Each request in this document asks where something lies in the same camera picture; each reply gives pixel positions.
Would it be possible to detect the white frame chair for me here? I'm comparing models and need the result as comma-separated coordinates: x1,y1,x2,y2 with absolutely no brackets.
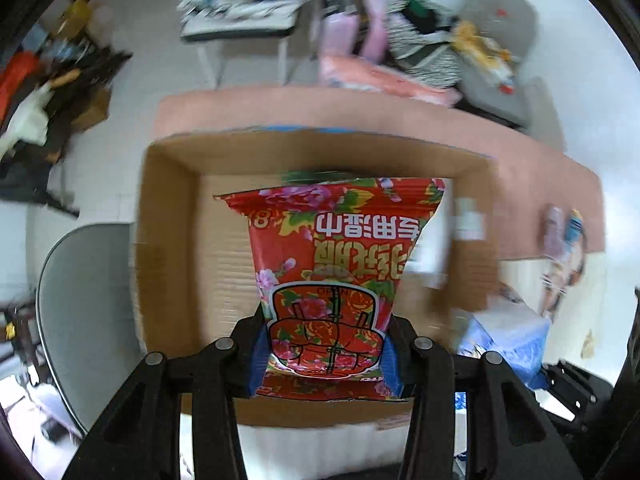
179,0,304,89

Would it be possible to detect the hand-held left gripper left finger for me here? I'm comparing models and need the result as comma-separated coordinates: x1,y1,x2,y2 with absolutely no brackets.
63,304,268,480

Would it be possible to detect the blue patterned packet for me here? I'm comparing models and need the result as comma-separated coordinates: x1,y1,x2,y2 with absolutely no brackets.
453,296,551,392

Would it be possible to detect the red floral wet wipes pack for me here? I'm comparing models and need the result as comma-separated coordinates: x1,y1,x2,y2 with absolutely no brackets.
213,177,446,403

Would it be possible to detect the pink folded cloth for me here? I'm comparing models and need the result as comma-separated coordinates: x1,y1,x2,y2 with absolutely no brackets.
319,55,463,108

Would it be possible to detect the pink backpack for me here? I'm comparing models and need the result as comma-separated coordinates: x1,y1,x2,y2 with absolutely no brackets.
317,0,390,65

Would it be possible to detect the pile of dark clutter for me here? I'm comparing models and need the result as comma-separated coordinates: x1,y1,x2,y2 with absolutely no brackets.
0,0,134,219

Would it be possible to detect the brown cardboard box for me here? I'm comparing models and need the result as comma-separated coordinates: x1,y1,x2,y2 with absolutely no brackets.
134,127,501,428

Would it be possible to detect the pink table mat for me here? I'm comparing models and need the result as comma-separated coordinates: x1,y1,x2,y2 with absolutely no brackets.
151,86,605,261

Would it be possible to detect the yellow white plush toy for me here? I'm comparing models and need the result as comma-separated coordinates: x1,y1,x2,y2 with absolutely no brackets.
452,21,518,96

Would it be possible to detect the black white striped cloth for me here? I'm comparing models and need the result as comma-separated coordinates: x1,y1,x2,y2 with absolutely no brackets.
388,0,463,89

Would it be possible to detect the colourful printed packet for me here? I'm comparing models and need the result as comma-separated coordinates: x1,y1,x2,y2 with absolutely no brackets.
541,208,588,323

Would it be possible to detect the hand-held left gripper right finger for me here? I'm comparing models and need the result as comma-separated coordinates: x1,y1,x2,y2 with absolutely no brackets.
382,313,584,480

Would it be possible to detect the grey round chair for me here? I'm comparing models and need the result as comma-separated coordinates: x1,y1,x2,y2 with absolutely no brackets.
36,222,151,435

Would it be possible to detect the small pale packet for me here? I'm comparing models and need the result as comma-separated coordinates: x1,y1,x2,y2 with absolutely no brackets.
544,205,566,256

